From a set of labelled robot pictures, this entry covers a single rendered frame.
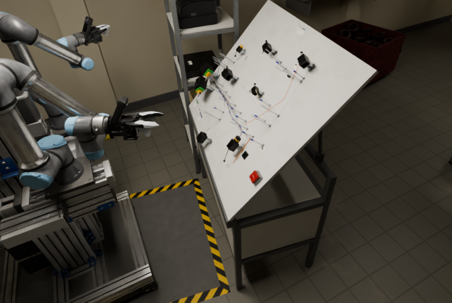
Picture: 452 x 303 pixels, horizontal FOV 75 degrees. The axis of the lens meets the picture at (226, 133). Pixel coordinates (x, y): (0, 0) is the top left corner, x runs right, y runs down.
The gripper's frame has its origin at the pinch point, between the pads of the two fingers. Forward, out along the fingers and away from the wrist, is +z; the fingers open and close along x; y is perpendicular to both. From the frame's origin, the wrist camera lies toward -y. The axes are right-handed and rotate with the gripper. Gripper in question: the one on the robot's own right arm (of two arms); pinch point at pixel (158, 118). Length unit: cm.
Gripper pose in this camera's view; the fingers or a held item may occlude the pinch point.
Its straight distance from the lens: 115.1
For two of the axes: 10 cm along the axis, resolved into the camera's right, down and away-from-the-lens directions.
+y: 0.4, 8.6, 5.2
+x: 0.0, 5.2, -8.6
